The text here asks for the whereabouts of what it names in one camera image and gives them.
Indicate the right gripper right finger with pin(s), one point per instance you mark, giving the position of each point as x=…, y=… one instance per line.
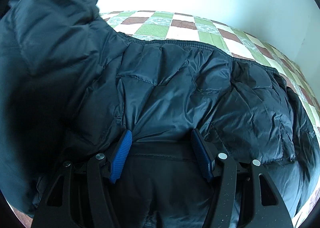
x=233, y=182

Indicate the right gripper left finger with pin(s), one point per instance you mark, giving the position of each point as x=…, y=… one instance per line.
x=79, y=197

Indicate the checkered green brown bedspread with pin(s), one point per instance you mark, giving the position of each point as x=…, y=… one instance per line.
x=272, y=130

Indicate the dark navy puffer jacket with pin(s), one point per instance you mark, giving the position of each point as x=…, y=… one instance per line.
x=71, y=84

